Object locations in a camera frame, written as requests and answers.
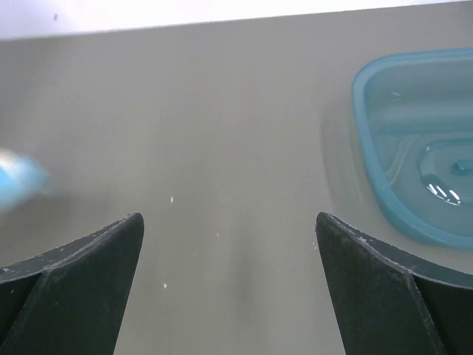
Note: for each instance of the blue polka dot towel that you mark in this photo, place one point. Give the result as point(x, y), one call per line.
point(22, 178)

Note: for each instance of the translucent blue plastic container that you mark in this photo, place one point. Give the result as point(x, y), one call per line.
point(413, 115)

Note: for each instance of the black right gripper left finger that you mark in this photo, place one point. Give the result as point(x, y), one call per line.
point(71, 299)

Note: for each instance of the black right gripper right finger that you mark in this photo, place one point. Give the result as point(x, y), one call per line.
point(388, 301)

